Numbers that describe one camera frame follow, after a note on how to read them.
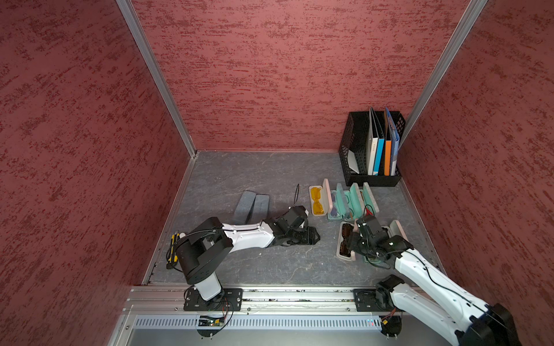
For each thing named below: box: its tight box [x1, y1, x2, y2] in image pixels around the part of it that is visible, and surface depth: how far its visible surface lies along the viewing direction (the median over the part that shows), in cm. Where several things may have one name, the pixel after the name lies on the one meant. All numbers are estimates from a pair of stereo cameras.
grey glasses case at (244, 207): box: [233, 190, 257, 225], surface depth 97 cm
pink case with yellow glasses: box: [308, 178, 333, 217], surface depth 100 cm
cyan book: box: [370, 107, 386, 176], surface depth 92 cm
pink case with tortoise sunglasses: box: [336, 218, 360, 262], surface depth 88 cm
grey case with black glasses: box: [246, 193, 270, 225], surface depth 97 cm
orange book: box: [383, 108, 392, 176], surface depth 93 cm
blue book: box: [385, 106, 400, 176], surface depth 91 cm
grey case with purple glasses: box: [327, 183, 350, 221], surface depth 97 cm
